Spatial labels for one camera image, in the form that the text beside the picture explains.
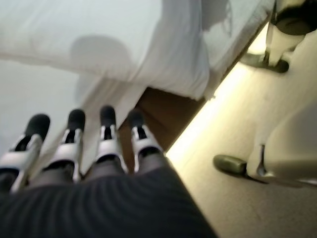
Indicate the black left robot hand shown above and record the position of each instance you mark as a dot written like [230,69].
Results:
[99,198]

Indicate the white mattress sheet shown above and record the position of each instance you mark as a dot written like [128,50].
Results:
[37,91]

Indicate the brown tufted headboard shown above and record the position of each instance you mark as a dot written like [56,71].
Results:
[168,114]

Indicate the beige fringed bed blanket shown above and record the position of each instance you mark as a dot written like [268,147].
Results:
[235,37]

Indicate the white duvet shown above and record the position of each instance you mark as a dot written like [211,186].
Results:
[99,32]

